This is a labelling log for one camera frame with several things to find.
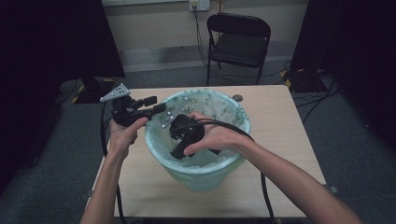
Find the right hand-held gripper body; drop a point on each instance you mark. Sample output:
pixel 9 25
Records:
pixel 186 132

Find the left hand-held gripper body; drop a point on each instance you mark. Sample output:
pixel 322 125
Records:
pixel 123 113

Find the light blue mesh wastebasket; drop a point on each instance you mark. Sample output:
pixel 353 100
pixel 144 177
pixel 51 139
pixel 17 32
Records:
pixel 199 180

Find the green printed plastic bag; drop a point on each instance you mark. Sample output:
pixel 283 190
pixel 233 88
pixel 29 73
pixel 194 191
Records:
pixel 218 105

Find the person's right hand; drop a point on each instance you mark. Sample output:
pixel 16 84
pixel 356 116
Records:
pixel 221 138

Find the person's left hand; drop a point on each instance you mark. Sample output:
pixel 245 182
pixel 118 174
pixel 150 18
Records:
pixel 123 140

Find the black stand base striped tape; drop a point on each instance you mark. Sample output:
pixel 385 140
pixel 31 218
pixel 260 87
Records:
pixel 306 82
pixel 90 88

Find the small dark round disc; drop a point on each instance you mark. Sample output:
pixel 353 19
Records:
pixel 237 97

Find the black curtain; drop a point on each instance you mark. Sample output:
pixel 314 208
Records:
pixel 358 46
pixel 46 62

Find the black folding chair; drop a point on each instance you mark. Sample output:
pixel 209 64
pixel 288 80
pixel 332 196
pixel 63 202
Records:
pixel 239 46

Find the grey metal table bracket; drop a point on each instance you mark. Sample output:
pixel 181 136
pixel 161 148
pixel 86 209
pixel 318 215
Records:
pixel 332 188
pixel 84 195

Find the white wall outlet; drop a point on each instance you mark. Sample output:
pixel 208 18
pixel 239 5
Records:
pixel 199 4

